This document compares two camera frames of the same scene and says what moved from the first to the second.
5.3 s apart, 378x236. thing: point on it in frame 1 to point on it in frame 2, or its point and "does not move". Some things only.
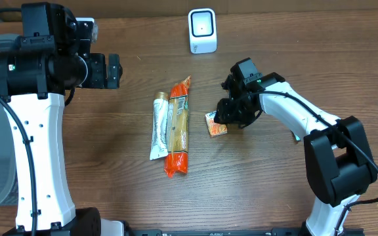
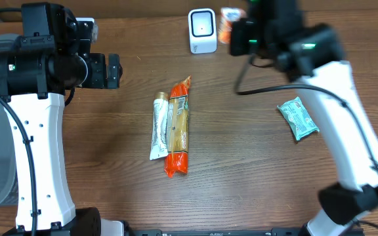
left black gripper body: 100,70 does not move
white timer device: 202,31 does not move
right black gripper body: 241,113 to 246,40
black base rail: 214,232 does not move
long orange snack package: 176,158 does not move
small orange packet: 215,129 to 227,15
